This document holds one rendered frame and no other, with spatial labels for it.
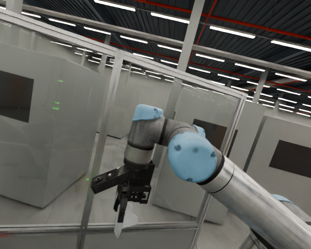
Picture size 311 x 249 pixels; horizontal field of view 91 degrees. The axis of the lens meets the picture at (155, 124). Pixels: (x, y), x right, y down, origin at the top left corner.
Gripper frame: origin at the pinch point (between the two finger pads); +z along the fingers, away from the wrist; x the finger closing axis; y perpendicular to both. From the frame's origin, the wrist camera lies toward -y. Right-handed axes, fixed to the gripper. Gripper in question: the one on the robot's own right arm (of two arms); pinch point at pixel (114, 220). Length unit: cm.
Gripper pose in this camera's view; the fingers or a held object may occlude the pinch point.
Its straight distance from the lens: 54.9
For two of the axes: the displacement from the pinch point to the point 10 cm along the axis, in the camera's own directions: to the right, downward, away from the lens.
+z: -2.5, 9.6, 1.5
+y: 9.3, 1.9, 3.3
